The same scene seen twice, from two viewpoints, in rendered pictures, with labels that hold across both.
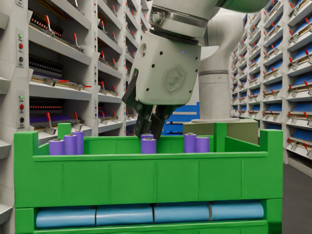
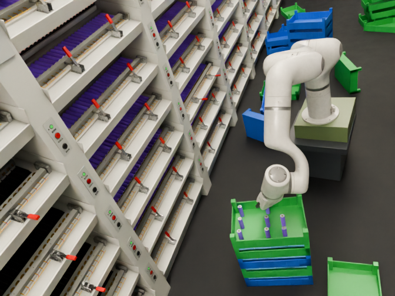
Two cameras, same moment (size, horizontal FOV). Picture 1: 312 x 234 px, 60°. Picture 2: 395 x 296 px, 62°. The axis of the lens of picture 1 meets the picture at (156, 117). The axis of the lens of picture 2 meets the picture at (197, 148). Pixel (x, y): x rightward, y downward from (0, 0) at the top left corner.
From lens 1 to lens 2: 1.17 m
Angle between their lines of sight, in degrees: 42
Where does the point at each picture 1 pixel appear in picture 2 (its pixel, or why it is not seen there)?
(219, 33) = not seen: hidden behind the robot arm
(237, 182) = (294, 242)
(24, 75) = (186, 120)
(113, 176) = (257, 242)
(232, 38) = (329, 67)
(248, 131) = (340, 132)
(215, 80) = (317, 95)
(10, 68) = (181, 127)
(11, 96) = (186, 139)
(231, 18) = (328, 52)
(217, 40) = not seen: hidden behind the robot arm
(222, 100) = (323, 107)
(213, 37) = not seen: hidden behind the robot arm
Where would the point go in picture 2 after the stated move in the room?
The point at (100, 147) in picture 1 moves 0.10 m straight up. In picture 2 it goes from (248, 204) to (244, 189)
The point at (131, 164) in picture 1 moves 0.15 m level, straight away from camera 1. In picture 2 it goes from (261, 241) to (261, 210)
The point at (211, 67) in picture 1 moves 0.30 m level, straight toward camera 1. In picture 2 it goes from (313, 87) to (302, 124)
